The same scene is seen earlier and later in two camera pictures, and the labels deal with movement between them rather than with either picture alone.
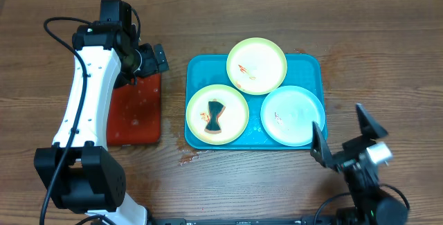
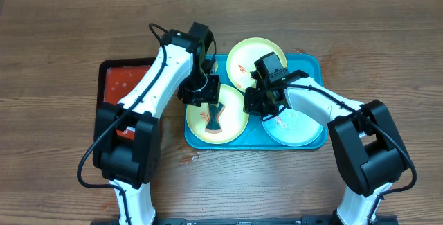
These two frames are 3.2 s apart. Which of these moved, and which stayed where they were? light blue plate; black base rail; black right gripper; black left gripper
Moved: black right gripper; black left gripper
Stayed: light blue plate; black base rail
